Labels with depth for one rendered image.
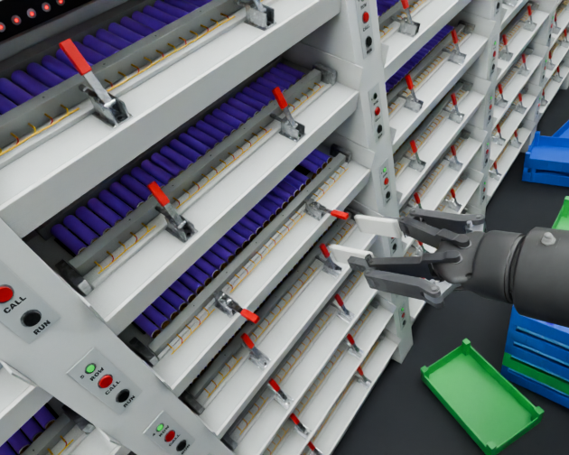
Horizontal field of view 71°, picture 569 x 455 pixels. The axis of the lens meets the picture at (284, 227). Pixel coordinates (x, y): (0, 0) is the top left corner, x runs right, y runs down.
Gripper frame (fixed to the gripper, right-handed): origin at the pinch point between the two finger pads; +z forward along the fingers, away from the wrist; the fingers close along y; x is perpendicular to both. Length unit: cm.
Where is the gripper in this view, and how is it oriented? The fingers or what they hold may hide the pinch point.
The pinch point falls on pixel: (363, 240)
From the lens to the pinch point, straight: 57.3
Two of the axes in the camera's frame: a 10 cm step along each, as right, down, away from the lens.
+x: -4.1, -7.5, -5.1
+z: -6.7, -1.3, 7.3
